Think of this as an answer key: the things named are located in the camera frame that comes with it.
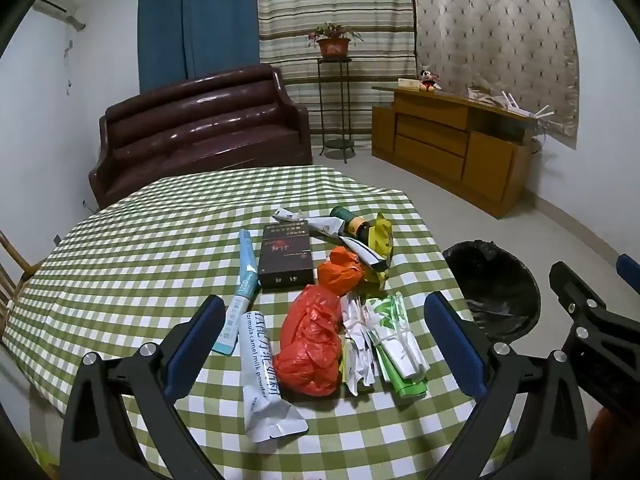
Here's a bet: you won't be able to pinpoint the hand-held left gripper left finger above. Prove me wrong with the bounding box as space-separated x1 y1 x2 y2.
60 294 227 480

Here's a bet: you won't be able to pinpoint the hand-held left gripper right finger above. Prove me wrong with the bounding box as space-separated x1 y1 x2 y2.
424 291 591 480

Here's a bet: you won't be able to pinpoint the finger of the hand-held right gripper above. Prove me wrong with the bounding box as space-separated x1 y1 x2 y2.
549 260 640 356
616 253 640 282

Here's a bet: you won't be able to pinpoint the green and white packet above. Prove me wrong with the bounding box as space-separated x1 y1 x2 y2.
364 292 430 397

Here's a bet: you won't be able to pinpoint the black trash bin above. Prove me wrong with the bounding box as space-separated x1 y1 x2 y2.
441 240 542 339

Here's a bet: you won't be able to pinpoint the white milk powder sachet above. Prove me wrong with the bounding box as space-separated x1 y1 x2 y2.
239 310 308 443

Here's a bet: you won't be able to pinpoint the light blue long packet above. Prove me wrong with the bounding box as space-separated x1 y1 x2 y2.
212 229 259 356

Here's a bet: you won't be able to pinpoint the white paper bundle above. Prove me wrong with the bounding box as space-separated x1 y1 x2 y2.
340 292 386 397

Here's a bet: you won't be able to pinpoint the red plastic bag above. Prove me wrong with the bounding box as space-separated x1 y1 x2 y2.
272 284 347 397

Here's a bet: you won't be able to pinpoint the dark brown carton box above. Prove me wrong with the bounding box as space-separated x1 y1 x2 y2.
258 220 317 289

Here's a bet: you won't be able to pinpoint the yellow wrapper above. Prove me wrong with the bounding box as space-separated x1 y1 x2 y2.
357 212 396 291

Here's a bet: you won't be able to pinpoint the orange plastic bag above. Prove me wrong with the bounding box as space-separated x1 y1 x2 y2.
317 246 368 297

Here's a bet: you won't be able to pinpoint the green checked tablecloth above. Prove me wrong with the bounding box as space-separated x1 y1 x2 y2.
0 164 521 480

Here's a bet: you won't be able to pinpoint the white and black wrapper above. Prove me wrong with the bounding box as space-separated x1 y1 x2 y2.
337 232 388 270

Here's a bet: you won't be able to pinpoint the dark green bottle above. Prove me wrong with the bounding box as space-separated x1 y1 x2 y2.
329 206 376 240

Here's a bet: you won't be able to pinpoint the white crumpled wrapper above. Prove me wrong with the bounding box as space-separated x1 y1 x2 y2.
272 207 346 237

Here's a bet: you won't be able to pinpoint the yellow green plastic bag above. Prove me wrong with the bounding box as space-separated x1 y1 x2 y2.
20 437 63 480

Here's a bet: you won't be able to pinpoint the white router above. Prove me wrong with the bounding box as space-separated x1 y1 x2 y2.
492 90 556 122

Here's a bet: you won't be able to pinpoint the wooden cabinet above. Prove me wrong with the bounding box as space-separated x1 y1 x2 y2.
371 85 543 219

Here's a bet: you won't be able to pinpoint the wooden chair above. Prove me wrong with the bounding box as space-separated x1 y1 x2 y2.
0 230 43 331

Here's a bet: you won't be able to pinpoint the brown leather sofa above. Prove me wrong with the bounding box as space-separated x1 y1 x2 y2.
89 64 313 210

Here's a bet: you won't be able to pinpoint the crumpled papers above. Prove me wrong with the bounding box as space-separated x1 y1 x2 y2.
467 85 498 107

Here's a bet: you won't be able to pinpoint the black metal plant stand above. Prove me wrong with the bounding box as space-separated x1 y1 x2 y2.
316 56 357 164

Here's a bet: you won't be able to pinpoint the mouse plush toy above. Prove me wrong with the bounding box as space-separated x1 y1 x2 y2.
417 69 443 93

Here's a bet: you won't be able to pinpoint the beige patterned curtain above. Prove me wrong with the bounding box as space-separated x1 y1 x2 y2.
407 0 581 150

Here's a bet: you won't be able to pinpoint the potted plant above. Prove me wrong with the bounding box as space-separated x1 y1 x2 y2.
306 22 365 59

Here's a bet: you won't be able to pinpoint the blue curtain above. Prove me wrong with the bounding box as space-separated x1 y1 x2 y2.
137 0 261 93

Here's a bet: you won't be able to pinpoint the striped curtain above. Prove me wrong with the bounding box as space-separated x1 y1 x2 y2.
256 0 418 137

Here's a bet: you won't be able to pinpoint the white air conditioner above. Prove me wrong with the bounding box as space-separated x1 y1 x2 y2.
34 0 87 31

